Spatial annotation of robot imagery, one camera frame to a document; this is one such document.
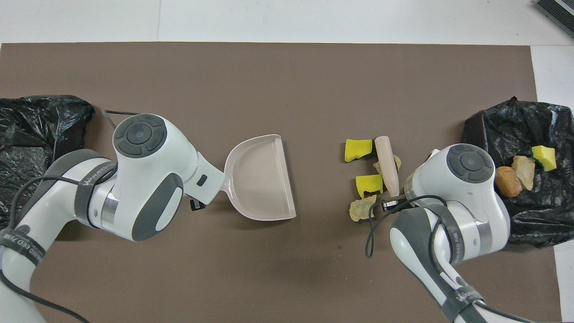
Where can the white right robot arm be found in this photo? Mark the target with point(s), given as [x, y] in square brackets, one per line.
[471, 202]

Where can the yellow sponge green backing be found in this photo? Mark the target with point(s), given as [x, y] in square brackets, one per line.
[545, 158]

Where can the beige plastic dustpan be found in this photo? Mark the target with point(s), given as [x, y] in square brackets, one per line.
[264, 179]

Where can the black bag lined bin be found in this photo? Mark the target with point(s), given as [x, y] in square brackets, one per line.
[547, 211]
[36, 130]

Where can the brown bread roll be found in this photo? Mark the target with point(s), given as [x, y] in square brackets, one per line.
[509, 181]

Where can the grey ribbed panel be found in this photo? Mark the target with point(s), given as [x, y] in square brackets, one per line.
[560, 11]

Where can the yellow sponge piece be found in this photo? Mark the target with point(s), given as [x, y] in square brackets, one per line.
[368, 184]
[357, 150]

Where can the beige scrap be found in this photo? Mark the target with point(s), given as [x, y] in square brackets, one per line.
[361, 210]
[397, 162]

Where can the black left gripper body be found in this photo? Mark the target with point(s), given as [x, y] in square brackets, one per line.
[197, 205]

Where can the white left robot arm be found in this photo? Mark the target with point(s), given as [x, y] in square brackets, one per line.
[148, 179]

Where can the beige brush black bristles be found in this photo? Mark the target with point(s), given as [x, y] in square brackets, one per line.
[386, 161]

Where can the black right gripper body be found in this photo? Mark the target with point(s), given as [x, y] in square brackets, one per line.
[393, 204]

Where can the brown table mat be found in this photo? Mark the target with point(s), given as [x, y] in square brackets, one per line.
[269, 269]

